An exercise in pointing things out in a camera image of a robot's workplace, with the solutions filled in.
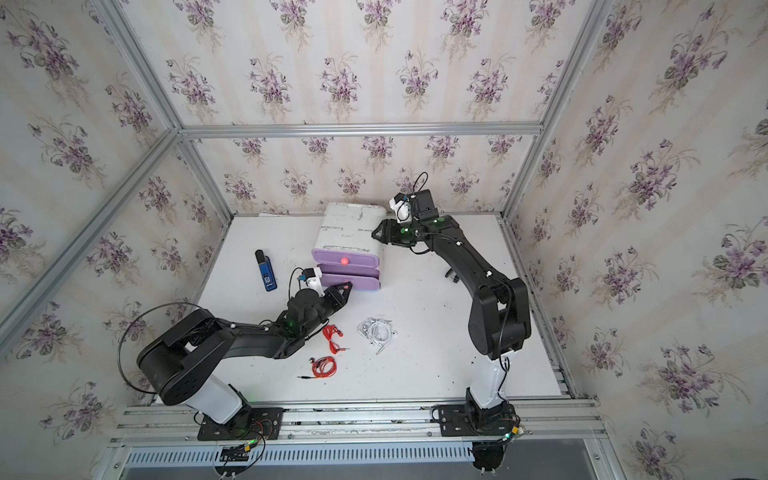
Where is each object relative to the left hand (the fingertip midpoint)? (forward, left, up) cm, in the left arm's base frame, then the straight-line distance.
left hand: (356, 289), depth 86 cm
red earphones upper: (-8, +9, -10) cm, 16 cm away
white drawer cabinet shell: (+14, +2, +11) cm, 19 cm away
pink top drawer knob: (+4, +3, +8) cm, 10 cm away
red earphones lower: (-19, +9, -11) cm, 23 cm away
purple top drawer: (+6, +7, +8) cm, 12 cm away
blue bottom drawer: (+2, -1, +1) cm, 2 cm away
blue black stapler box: (+13, +32, -9) cm, 36 cm away
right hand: (+12, -8, +9) cm, 17 cm away
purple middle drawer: (+6, +3, -1) cm, 7 cm away
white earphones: (-9, -6, -10) cm, 15 cm away
